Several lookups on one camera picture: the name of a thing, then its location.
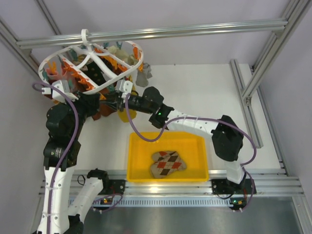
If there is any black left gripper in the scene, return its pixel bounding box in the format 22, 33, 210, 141
63, 89, 100, 137

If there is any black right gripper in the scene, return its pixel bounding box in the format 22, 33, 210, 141
100, 91, 154, 116

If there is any mustard yellow sock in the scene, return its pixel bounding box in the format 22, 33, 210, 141
117, 109, 137, 123

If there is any grey sock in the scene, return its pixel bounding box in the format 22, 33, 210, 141
136, 63, 153, 87

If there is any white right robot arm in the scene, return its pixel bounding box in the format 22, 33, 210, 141
101, 87, 246, 195

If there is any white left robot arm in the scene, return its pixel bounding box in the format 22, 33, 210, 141
36, 92, 110, 234

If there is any white round sock hanger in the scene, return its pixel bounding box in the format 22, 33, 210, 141
38, 29, 144, 94

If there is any brown hanging sock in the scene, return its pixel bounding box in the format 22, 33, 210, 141
92, 88, 117, 121

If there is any black striped hanging sock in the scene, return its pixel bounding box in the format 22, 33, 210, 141
84, 62, 106, 86

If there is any pink hanging sock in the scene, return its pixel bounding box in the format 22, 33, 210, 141
46, 68, 73, 84

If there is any cream hanging sock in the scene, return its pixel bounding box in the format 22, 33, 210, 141
107, 46, 138, 65

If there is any argyle beige sock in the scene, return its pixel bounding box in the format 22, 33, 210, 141
150, 151, 187, 179

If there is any yellow plastic bin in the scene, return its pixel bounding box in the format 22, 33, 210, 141
127, 132, 209, 182

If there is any aluminium top crossbar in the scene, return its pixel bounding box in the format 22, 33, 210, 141
17, 19, 288, 49

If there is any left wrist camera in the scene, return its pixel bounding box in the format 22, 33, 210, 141
52, 79, 71, 95

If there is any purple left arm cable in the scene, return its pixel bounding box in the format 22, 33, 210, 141
32, 82, 80, 234

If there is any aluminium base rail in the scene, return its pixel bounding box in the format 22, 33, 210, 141
39, 169, 305, 198

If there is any aluminium right frame post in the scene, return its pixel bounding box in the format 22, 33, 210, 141
241, 0, 312, 106

